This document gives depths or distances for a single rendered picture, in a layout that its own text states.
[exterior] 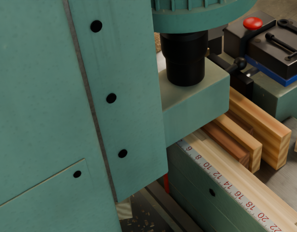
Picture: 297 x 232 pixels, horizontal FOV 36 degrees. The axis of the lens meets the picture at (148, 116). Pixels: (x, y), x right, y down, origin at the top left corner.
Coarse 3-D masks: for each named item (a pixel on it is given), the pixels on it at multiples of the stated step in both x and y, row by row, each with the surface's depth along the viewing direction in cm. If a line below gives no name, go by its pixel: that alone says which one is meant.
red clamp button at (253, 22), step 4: (244, 20) 71; (248, 20) 71; (252, 20) 71; (256, 20) 70; (260, 20) 71; (244, 24) 71; (248, 24) 70; (252, 24) 70; (256, 24) 70; (260, 24) 70; (248, 28) 70; (252, 28) 70; (256, 28) 70
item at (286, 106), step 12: (228, 60) 74; (264, 84) 69; (276, 84) 69; (252, 96) 72; (264, 96) 70; (276, 96) 67; (288, 96) 68; (264, 108) 71; (276, 108) 69; (288, 108) 71
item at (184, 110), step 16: (208, 64) 62; (160, 80) 61; (208, 80) 60; (224, 80) 60; (176, 96) 58; (192, 96) 58; (208, 96) 60; (224, 96) 63; (176, 112) 58; (192, 112) 60; (208, 112) 62; (224, 112) 65; (176, 128) 60; (192, 128) 62
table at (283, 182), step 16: (160, 64) 85; (288, 160) 66; (176, 176) 69; (256, 176) 65; (272, 176) 64; (288, 176) 64; (192, 192) 66; (288, 192) 62; (208, 208) 64; (224, 224) 62
